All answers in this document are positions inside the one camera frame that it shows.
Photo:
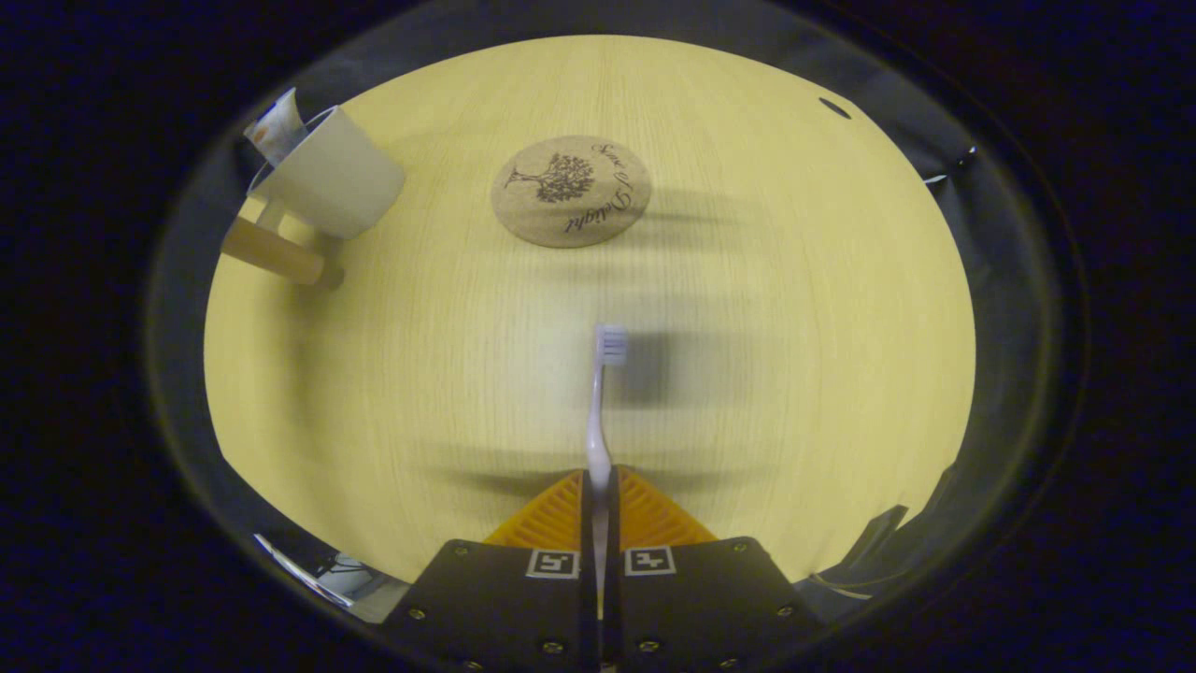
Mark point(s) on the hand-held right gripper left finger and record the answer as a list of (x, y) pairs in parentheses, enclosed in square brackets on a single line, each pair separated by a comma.
[(588, 617)]

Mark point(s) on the white toothbrush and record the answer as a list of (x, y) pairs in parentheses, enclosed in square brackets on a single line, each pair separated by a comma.
[(598, 421)]

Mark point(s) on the round cork coaster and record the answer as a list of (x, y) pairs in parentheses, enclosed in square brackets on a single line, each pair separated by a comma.
[(571, 192)]

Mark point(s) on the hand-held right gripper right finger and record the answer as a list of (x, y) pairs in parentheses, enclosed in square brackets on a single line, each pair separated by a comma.
[(614, 617)]

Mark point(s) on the white toothpaste tube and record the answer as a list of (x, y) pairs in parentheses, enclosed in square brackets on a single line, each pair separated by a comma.
[(277, 126)]

